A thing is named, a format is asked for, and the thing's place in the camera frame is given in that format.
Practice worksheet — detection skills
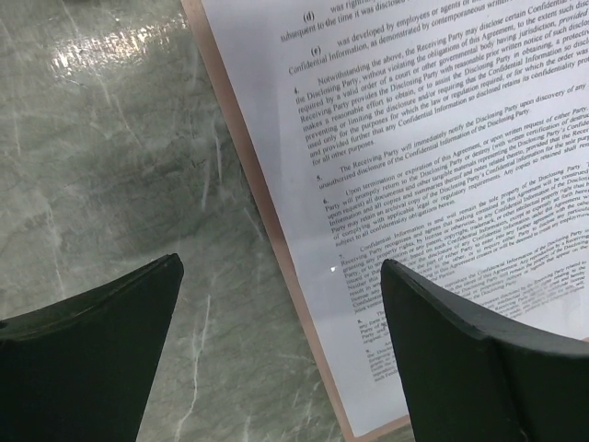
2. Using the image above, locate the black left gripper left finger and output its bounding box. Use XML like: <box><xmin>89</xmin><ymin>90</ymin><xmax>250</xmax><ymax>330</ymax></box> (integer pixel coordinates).
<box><xmin>1</xmin><ymin>254</ymin><xmax>184</xmax><ymax>441</ymax></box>

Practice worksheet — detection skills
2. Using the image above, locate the pink file folder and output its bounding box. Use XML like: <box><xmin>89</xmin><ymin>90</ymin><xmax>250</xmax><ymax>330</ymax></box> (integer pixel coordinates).
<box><xmin>179</xmin><ymin>0</ymin><xmax>589</xmax><ymax>441</ymax></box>

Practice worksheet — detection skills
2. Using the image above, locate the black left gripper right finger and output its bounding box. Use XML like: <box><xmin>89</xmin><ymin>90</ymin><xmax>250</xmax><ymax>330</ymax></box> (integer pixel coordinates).
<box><xmin>381</xmin><ymin>260</ymin><xmax>588</xmax><ymax>441</ymax></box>

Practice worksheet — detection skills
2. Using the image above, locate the single printed paper sheet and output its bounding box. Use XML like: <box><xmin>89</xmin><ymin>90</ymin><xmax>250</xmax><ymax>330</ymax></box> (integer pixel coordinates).
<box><xmin>200</xmin><ymin>0</ymin><xmax>589</xmax><ymax>436</ymax></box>

